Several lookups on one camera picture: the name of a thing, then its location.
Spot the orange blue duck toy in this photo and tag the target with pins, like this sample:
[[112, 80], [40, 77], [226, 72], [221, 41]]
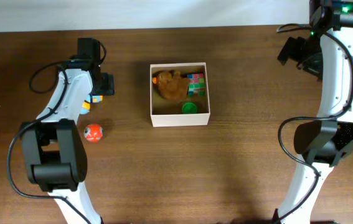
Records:
[[87, 104]]

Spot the green round plastic toy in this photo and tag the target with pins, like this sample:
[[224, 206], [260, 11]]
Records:
[[189, 108]]

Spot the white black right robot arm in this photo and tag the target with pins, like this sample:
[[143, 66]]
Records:
[[320, 142]]

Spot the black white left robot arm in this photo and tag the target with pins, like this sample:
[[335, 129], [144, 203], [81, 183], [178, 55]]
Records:
[[54, 155]]

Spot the red ball toy with eye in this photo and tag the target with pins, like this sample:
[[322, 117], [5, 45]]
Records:
[[93, 132]]

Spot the white cardboard box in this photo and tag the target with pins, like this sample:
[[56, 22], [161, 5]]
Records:
[[165, 113]]

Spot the colourful puzzle cube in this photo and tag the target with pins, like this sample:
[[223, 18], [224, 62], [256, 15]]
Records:
[[197, 84]]

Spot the brown plush toy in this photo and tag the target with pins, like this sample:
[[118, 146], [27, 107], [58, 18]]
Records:
[[171, 85]]

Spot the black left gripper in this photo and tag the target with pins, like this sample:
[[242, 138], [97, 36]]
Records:
[[109, 89]]

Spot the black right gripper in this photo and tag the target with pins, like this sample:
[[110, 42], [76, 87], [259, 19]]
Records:
[[291, 50]]

